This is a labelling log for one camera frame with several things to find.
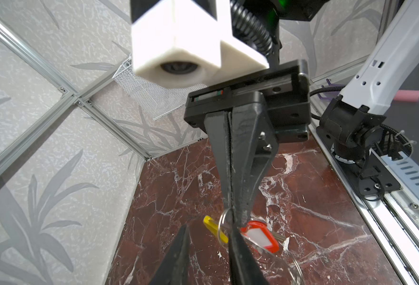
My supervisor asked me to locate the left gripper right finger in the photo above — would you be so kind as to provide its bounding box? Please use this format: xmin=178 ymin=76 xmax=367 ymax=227
xmin=228 ymin=228 xmax=269 ymax=285

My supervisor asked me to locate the keyring with yellow tag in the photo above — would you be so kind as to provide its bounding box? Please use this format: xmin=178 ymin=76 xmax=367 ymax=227
xmin=203 ymin=209 xmax=305 ymax=285

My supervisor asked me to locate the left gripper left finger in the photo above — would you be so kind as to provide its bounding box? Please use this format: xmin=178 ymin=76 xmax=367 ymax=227
xmin=149 ymin=225 xmax=190 ymax=285

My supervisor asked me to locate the purple hand-shaped object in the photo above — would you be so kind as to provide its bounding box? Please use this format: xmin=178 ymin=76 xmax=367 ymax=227
xmin=317 ymin=78 xmax=345 ymax=101

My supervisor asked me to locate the red key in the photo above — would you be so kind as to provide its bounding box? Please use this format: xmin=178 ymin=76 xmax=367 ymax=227
xmin=240 ymin=220 xmax=290 ymax=254

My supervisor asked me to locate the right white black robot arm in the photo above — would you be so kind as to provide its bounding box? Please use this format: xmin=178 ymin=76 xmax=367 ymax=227
xmin=184 ymin=1 xmax=419 ymax=228

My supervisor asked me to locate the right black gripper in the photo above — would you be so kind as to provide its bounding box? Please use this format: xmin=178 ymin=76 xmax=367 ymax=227
xmin=184 ymin=59 xmax=311 ymax=226

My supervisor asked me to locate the pink cylinder on bench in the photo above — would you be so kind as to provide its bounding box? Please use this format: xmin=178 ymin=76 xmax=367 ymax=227
xmin=394 ymin=90 xmax=419 ymax=103

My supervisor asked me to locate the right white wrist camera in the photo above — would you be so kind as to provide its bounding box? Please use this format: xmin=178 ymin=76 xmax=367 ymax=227
xmin=130 ymin=1 xmax=270 ymax=89

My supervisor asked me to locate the white wire mesh basket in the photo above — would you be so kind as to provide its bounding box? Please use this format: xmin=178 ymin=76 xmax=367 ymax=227
xmin=113 ymin=55 xmax=206 ymax=120

